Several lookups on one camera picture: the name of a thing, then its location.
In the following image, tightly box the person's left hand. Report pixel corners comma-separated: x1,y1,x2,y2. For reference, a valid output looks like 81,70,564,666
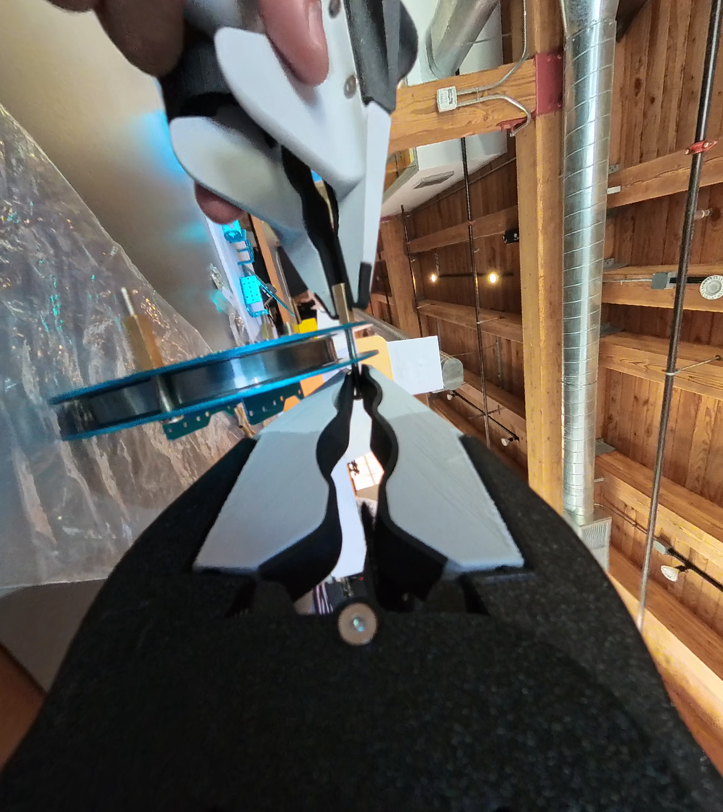
51,0,331,88

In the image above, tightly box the silver spiral air duct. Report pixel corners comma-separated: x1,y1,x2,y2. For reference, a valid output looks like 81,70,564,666
425,0,619,565

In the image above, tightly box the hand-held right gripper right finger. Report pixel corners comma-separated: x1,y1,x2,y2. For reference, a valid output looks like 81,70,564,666
360,367,525,611

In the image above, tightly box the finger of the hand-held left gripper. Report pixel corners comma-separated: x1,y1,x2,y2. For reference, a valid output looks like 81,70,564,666
259,149,346,318
335,103,395,307

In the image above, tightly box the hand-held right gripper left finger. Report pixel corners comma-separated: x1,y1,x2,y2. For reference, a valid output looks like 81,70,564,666
193,371,357,600

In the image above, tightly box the black sprinkler pipe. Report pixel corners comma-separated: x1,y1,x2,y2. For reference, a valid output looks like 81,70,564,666
637,0,723,629

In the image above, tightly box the blue metal bracket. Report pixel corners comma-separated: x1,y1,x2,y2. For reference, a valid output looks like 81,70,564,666
222,222,255,264
241,276,277,318

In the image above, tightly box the white tray with blue parts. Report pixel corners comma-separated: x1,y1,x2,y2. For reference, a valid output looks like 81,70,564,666
206,219,255,343

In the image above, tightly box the large clear plastic bag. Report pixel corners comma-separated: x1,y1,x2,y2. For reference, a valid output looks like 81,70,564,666
0,57,255,597

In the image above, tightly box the wooden column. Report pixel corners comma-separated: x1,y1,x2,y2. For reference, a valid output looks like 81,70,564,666
390,60,565,153

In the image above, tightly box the blue round metal turntable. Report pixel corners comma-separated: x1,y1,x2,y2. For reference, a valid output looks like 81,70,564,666
47,320,380,442

